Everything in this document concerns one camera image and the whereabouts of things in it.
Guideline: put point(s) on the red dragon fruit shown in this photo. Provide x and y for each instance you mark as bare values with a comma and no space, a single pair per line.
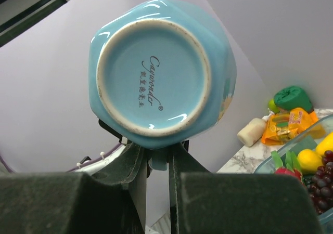
290,165

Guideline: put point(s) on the dark purple grapes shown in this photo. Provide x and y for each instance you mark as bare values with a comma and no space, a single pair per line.
320,185

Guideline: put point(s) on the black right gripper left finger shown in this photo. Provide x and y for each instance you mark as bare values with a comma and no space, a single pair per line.
112,200

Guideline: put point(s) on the light blue faceted mug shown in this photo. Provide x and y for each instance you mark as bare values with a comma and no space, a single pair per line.
161,73

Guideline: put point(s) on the yellow lemon left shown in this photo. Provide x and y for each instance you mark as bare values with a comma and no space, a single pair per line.
309,161

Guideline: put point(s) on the orange snack bag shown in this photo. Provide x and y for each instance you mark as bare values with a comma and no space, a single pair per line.
284,127

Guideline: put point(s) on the green pear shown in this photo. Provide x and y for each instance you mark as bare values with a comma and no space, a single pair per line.
272,107

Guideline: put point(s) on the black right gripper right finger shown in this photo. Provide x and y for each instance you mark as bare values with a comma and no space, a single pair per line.
206,202

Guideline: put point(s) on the cream lotion bottle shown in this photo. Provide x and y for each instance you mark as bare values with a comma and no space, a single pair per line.
254,130

